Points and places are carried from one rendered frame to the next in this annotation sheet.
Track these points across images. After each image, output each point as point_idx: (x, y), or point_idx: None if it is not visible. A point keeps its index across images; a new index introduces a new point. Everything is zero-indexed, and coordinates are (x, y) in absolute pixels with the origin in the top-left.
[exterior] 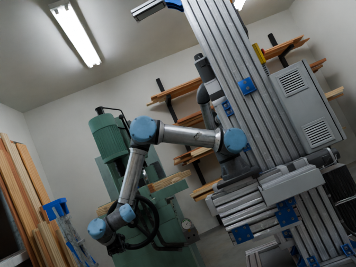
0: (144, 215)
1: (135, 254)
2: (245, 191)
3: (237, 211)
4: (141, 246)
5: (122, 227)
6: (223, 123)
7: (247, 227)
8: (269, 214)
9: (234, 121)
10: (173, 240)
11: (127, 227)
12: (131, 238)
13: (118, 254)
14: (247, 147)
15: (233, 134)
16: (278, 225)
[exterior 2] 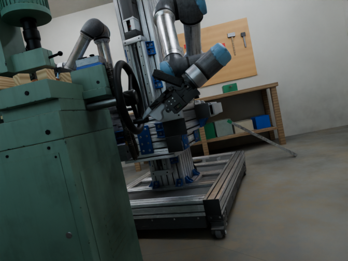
0: (94, 111)
1: (89, 158)
2: (191, 106)
3: (187, 120)
4: (141, 130)
5: (77, 113)
6: (144, 58)
7: (187, 136)
8: (192, 131)
9: (150, 61)
10: (113, 153)
11: (82, 115)
12: (85, 133)
13: (160, 119)
14: (157, 85)
15: None
16: (194, 141)
